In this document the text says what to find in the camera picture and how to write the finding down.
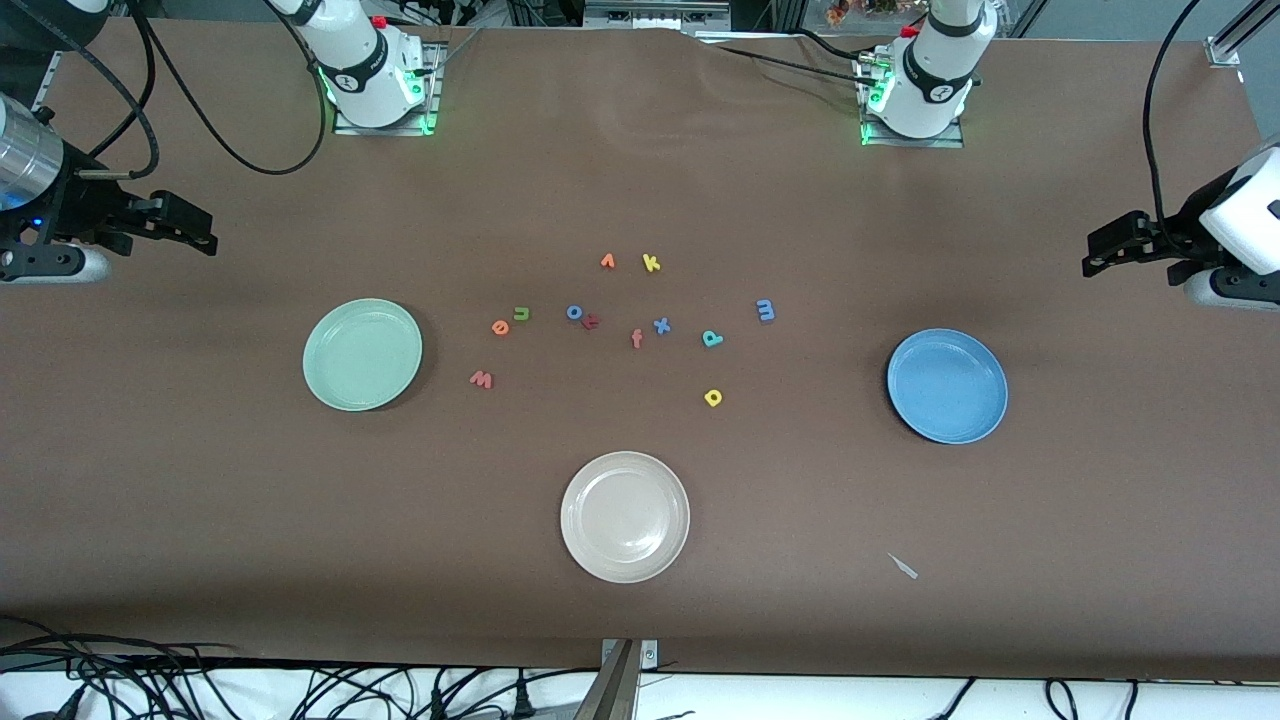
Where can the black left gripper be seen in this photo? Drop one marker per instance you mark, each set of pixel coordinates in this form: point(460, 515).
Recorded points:
point(1177, 234)

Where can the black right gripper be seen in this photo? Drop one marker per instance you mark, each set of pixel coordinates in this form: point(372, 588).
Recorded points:
point(84, 208)

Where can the blue foam letter m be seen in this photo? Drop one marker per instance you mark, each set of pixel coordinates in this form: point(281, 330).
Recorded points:
point(770, 311)

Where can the blue plate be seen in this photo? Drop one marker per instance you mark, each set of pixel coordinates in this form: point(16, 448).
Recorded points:
point(947, 386)

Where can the green plate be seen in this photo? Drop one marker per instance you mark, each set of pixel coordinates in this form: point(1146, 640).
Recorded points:
point(362, 355)

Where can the orange brown object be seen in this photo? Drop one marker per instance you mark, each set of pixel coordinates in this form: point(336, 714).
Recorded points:
point(840, 12)

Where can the small white paper scrap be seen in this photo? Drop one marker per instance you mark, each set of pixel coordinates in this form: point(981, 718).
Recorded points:
point(903, 567)

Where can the brown table cover sheet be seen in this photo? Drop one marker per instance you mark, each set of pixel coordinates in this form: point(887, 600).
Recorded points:
point(640, 180)

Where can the grey metal box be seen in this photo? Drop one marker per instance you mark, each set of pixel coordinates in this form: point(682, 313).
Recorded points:
point(655, 15)

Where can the beige plate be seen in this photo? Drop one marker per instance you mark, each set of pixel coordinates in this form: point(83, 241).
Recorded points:
point(625, 517)

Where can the black power plug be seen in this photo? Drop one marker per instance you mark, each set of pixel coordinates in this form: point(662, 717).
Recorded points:
point(520, 700)
point(437, 703)

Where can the aluminium table edge rail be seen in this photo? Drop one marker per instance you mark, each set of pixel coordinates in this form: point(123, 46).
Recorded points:
point(46, 85)

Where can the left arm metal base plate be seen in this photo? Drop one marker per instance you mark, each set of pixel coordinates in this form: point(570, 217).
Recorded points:
point(950, 143)

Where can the aluminium profile with bracket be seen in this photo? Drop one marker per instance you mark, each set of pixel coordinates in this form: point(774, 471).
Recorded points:
point(1225, 48)

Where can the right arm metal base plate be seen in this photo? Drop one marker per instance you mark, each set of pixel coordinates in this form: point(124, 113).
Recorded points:
point(436, 80)

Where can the silver metal bracket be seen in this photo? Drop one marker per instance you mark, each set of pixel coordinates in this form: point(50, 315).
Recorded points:
point(650, 655)

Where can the grey metal post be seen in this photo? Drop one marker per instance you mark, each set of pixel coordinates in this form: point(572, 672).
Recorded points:
point(612, 690)

